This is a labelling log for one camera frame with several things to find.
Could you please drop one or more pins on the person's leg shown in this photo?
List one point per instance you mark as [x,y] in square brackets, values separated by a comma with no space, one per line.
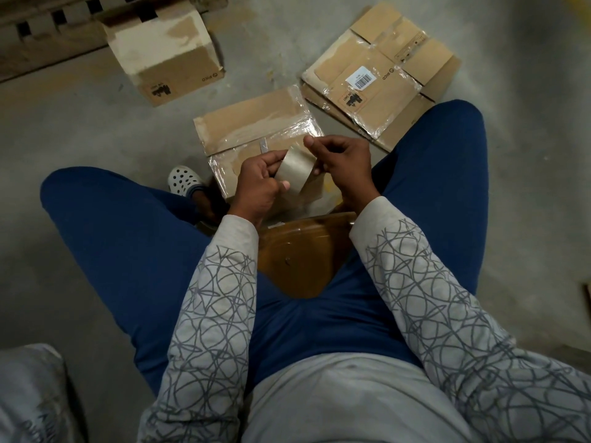
[124,235]
[438,179]

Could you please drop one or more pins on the person's right forearm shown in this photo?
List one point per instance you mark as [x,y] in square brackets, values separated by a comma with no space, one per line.
[438,318]

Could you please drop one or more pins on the person's right leg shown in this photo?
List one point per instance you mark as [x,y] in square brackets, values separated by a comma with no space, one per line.
[438,179]

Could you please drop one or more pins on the person's left forearm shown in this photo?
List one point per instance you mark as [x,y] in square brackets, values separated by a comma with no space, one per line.
[210,318]

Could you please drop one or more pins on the grey woven sack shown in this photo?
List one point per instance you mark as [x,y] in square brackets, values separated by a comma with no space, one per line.
[32,396]

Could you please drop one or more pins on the flattened cardboard box white label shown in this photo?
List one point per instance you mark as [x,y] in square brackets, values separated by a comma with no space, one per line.
[383,73]

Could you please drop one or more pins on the person's left hand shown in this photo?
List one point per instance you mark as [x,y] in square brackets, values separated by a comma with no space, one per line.
[251,184]

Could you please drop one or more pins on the person's right hand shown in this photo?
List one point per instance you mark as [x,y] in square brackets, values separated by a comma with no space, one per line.
[351,170]

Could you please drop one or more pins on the wooden pallet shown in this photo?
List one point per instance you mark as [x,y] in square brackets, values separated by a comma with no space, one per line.
[41,36]

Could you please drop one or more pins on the person's left leg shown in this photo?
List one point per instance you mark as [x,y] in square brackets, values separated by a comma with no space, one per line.
[124,235]

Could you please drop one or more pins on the person's right fingers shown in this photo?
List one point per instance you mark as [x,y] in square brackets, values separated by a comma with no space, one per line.
[325,143]

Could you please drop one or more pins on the white clog shoe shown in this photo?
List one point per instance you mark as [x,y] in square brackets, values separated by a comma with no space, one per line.
[183,180]

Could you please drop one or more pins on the flattened cardboard box with tape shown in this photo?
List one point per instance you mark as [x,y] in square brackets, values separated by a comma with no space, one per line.
[251,119]

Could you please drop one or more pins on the person's grey shirt torso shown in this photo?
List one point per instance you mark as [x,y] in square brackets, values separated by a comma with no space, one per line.
[341,401]

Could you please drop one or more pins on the open brown cardboard box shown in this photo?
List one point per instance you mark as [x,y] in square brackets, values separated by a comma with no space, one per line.
[161,55]

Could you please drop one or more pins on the person's left thumb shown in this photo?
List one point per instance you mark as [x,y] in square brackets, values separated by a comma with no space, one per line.
[282,186]

